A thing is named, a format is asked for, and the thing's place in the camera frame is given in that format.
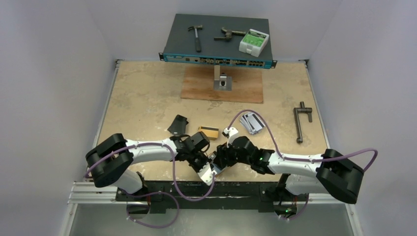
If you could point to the orange leather card holder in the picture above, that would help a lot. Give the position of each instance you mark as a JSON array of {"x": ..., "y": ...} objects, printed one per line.
[{"x": 217, "y": 163}]

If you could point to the metal stand bracket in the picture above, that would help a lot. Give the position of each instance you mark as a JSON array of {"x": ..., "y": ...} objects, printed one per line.
[{"x": 222, "y": 82}]

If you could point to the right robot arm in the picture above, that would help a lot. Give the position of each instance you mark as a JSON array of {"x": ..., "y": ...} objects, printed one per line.
[{"x": 317, "y": 173}]

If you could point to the black credit card stack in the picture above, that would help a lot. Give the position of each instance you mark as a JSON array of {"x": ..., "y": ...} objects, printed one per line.
[{"x": 178, "y": 126}]

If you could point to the brass clamp tool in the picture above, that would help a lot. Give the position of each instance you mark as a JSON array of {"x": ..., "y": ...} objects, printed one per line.
[{"x": 228, "y": 34}]

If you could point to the white credit card stack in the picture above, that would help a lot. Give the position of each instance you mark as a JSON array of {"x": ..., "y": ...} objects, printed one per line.
[{"x": 252, "y": 123}]

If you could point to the plywood board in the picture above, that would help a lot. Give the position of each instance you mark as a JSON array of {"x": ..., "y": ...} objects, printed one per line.
[{"x": 246, "y": 85}]

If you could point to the gold credit card stack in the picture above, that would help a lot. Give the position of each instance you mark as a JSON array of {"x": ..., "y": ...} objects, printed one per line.
[{"x": 211, "y": 132}]

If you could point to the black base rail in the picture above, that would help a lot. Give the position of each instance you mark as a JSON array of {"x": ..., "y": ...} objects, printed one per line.
[{"x": 261, "y": 196}]

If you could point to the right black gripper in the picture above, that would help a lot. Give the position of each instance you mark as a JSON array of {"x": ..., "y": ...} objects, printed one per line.
[{"x": 223, "y": 159}]

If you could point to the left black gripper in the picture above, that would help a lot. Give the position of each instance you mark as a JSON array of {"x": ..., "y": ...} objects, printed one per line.
[{"x": 206, "y": 160}]

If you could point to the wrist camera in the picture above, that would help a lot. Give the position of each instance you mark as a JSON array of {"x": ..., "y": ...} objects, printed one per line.
[
  {"x": 207, "y": 174},
  {"x": 231, "y": 134}
]

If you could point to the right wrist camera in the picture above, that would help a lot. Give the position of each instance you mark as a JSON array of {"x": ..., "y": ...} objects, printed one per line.
[{"x": 231, "y": 134}]

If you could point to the blue network switch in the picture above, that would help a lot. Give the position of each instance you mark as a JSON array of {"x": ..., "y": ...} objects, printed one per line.
[{"x": 180, "y": 45}]

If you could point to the aluminium frame rail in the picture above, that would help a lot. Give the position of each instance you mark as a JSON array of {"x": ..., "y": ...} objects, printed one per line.
[{"x": 84, "y": 192}]

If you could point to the white green electronic box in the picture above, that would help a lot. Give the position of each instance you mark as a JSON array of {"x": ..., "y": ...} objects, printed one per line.
[{"x": 253, "y": 42}]

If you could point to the small hammer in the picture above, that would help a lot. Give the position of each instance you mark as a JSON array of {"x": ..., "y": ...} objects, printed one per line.
[{"x": 198, "y": 47}]

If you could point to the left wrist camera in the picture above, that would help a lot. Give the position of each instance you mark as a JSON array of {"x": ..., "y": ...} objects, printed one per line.
[{"x": 207, "y": 174}]

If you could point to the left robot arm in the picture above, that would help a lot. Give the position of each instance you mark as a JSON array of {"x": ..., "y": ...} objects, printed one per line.
[{"x": 109, "y": 161}]

